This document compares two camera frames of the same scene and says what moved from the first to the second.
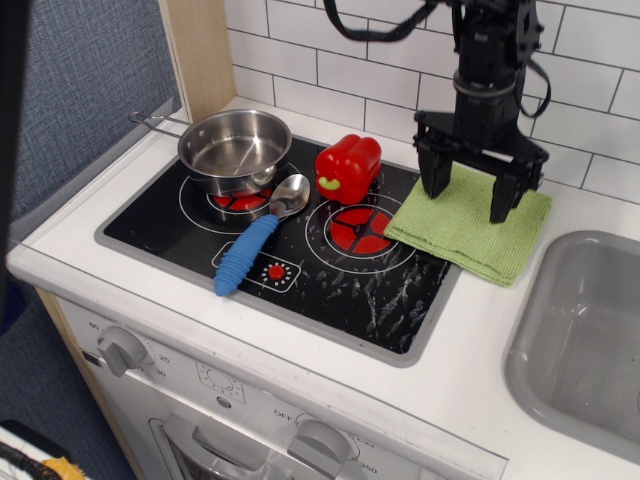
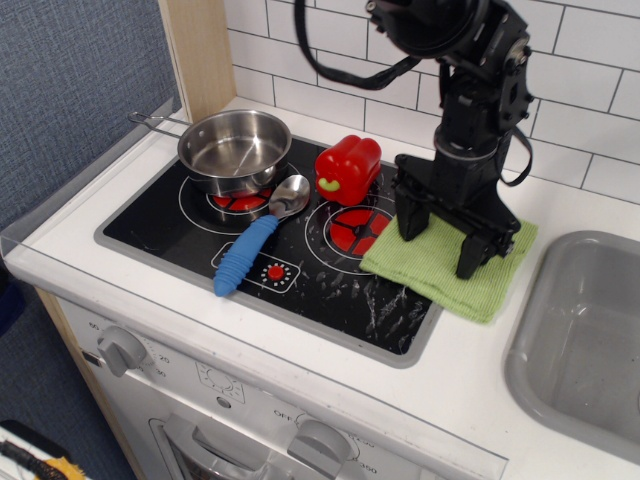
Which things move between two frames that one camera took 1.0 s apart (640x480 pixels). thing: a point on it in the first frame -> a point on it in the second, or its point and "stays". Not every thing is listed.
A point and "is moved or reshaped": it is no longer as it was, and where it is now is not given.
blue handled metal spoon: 288,195 stays
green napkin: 457,226 is moved or reshaped
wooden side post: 199,39 stays
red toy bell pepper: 347,168 stays
